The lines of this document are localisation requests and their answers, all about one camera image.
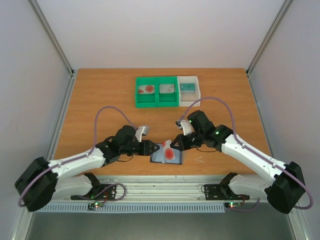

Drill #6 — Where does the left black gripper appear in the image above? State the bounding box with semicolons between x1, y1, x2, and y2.
120;140;160;157

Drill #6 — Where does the blue leather card holder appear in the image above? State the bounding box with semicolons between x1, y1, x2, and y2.
149;143;184;165

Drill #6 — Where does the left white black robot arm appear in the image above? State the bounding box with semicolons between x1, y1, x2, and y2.
14;125;160;212

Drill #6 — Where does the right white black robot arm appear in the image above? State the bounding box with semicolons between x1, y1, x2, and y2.
170;110;306;214

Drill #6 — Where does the grey white card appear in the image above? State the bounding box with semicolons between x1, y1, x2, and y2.
159;84;175;94

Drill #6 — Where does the card with red circles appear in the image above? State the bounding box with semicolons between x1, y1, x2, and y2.
137;84;155;95

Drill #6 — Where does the left green bin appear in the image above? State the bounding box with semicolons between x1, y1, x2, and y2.
135;76;158;108

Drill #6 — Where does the green bin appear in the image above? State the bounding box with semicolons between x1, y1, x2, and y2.
156;76;179;107
135;76;158;108

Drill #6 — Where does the white bin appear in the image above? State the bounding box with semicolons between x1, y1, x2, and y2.
177;76;201;107

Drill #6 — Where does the middle green bin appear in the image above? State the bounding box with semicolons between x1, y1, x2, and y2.
156;76;179;107

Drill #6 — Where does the left controller board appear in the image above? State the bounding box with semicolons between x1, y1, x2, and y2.
87;202;104;211

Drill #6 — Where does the controller board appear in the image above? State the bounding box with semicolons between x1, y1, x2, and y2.
224;201;244;209
87;202;104;211

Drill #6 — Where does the right controller board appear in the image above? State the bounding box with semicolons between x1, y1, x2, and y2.
224;201;244;209

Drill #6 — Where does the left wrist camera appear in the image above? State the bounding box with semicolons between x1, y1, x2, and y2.
135;125;150;143

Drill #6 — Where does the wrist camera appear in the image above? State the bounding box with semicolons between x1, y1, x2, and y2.
135;125;150;143
175;119;193;136

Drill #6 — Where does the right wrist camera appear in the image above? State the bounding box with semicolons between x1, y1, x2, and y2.
175;119;193;136

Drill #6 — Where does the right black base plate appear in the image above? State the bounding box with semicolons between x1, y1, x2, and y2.
201;184;226;201

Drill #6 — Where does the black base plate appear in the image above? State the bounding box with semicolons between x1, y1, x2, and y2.
201;184;226;201
70;184;117;201

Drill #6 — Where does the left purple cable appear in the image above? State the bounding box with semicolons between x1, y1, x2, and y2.
18;106;140;208

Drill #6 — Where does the aluminium front rail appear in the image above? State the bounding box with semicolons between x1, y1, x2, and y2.
49;174;278;203

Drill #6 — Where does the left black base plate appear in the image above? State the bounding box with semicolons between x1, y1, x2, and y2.
70;184;117;201

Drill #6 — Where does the left aluminium frame post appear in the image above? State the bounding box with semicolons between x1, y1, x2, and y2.
29;0;76;78

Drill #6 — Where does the aluminium frame post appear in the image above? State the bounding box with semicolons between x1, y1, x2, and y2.
29;0;76;78
245;0;294;77

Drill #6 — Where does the grey slotted cable duct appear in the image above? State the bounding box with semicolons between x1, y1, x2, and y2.
38;202;225;214

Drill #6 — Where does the right aluminium frame post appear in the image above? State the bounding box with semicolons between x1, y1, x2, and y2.
245;0;294;77

